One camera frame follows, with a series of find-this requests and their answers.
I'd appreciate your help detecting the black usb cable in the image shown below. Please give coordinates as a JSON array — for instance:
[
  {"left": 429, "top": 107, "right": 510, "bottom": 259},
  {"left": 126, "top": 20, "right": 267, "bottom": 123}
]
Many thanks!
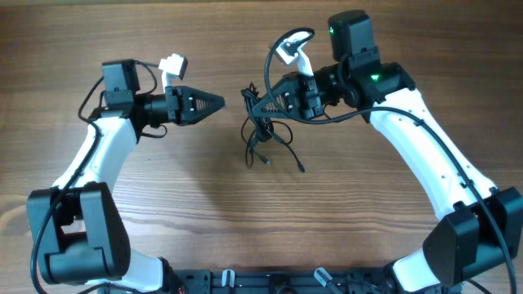
[{"left": 239, "top": 82, "right": 306, "bottom": 173}]

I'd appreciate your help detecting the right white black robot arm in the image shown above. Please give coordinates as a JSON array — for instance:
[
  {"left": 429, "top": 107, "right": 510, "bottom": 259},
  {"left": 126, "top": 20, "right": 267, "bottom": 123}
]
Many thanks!
[{"left": 242, "top": 10, "right": 522, "bottom": 293}]

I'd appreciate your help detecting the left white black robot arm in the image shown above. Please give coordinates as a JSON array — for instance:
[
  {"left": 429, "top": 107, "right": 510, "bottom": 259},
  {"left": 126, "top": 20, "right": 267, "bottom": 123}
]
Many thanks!
[{"left": 26, "top": 54, "right": 225, "bottom": 293}]

